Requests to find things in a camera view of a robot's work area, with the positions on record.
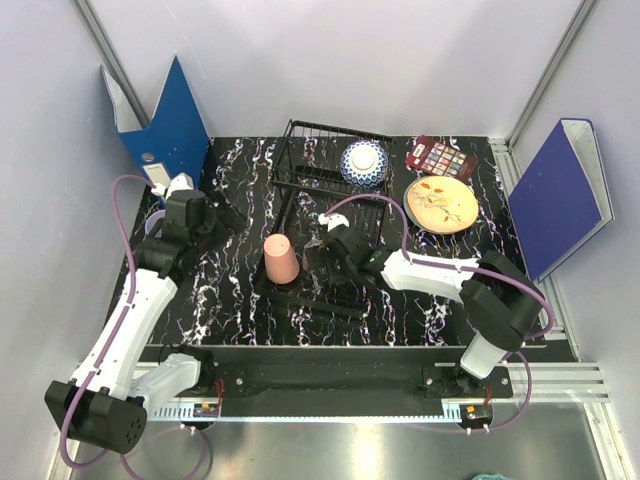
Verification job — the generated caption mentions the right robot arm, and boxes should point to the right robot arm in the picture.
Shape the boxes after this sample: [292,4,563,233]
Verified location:
[303,225,544,397]

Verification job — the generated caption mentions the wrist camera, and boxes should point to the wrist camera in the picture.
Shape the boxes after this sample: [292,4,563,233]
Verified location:
[151,173,194,200]
[318,213,350,231]

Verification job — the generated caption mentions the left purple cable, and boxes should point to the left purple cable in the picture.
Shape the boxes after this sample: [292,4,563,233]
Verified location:
[58,173,213,479]

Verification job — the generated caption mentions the lavender cup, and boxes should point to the lavender cup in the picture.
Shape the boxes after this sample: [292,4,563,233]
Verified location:
[145,210,165,238]

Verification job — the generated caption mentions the clear glass cup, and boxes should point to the clear glass cup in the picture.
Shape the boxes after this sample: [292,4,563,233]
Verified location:
[303,239,325,281]

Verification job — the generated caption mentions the purple cable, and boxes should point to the purple cable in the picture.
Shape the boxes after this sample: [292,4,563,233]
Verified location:
[58,173,213,479]
[324,193,556,436]

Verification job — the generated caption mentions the black wire dish rack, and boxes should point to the black wire dish rack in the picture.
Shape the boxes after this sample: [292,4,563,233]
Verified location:
[254,120,395,318]

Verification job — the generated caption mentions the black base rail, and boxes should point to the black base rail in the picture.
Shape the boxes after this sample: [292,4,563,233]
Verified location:
[157,344,511,419]

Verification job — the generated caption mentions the beige bird plate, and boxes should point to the beige bird plate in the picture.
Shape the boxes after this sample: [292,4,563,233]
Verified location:
[403,176,479,235]

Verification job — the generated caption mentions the blue binder left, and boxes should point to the blue binder left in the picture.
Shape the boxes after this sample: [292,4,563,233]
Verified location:
[101,58,209,199]

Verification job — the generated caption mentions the pink cup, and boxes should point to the pink cup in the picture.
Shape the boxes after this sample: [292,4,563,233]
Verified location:
[263,233,300,285]

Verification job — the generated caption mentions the blue patterned bowl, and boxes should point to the blue patterned bowl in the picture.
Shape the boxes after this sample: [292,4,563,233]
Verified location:
[339,140,389,188]

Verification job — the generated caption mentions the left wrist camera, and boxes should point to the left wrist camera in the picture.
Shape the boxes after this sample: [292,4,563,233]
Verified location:
[151,173,194,200]

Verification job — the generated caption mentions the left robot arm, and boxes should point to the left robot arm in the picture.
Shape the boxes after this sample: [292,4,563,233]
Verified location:
[44,189,246,454]

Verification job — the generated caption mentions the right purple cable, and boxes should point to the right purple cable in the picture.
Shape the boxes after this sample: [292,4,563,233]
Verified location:
[324,193,556,436]

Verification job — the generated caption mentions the teal cloth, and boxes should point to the teal cloth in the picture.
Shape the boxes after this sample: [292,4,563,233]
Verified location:
[471,473,513,480]

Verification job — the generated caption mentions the red card booklet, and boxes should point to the red card booklet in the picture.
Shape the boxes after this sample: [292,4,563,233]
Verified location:
[405,135,478,182]

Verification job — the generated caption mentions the purple binder right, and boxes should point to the purple binder right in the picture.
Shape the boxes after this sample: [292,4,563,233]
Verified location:
[509,118,615,282]

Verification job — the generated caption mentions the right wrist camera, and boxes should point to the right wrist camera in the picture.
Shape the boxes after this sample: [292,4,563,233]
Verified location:
[318,213,350,231]

